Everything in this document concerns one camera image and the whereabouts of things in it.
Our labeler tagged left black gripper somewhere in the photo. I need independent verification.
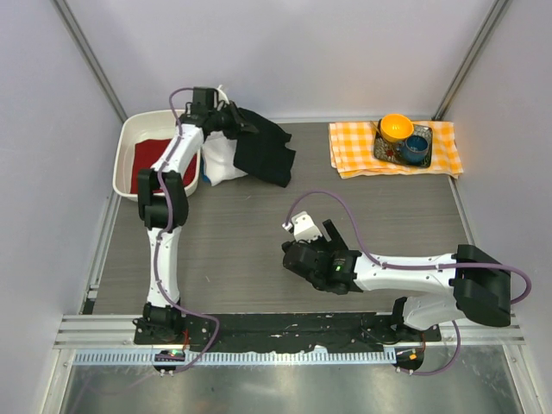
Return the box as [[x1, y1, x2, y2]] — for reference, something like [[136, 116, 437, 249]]
[[209, 101, 258, 141]]

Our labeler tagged white t shirt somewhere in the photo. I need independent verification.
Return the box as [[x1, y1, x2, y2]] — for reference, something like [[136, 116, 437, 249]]
[[201, 84, 251, 187]]

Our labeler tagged black t shirt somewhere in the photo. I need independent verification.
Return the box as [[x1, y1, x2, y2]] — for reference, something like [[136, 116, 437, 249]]
[[233, 108, 296, 187]]

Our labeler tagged blue t shirt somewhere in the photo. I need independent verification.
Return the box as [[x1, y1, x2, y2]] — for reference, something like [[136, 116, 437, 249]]
[[200, 161, 213, 186]]

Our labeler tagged white plastic tub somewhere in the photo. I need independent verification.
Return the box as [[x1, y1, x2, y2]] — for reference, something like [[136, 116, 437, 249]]
[[112, 110, 204, 202]]

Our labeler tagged orange checkered cloth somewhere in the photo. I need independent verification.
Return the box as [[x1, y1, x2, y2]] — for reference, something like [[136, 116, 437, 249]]
[[329, 121, 463, 179]]

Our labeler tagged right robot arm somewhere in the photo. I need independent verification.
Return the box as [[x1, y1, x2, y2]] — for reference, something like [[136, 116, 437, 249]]
[[282, 212, 511, 341]]

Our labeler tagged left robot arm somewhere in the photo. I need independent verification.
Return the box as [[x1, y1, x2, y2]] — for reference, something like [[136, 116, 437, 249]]
[[133, 87, 258, 345]]

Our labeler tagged red t shirt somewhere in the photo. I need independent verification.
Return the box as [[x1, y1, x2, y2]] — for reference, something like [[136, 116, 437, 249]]
[[130, 139, 199, 195]]

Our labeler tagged dark patterned tray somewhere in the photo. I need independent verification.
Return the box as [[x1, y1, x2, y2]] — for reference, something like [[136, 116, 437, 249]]
[[373, 124, 433, 168]]

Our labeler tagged blue mug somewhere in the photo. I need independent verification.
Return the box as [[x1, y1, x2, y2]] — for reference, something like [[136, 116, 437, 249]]
[[396, 135, 430, 164]]

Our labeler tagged orange bowl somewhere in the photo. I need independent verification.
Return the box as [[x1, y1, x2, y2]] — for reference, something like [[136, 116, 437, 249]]
[[379, 114, 414, 142]]

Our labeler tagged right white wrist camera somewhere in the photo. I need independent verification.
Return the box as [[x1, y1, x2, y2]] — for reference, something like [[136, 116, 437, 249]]
[[282, 211, 323, 242]]

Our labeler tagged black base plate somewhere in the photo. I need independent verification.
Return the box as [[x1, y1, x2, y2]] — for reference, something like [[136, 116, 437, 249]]
[[133, 312, 442, 354]]

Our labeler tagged slotted cable duct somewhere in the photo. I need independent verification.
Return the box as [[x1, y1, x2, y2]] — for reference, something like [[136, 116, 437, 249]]
[[73, 347, 396, 367]]

